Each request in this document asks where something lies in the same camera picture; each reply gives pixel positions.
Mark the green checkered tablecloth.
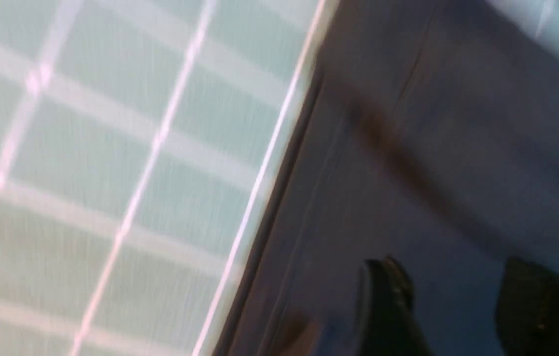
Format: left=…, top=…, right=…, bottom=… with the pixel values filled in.
left=0, top=0, right=559, bottom=356

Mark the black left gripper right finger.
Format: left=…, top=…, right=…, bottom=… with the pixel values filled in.
left=495, top=257, right=559, bottom=356

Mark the dark gray long-sleeve shirt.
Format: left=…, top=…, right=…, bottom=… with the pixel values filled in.
left=212, top=0, right=559, bottom=356

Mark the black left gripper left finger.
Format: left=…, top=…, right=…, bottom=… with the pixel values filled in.
left=357, top=256, right=432, bottom=356

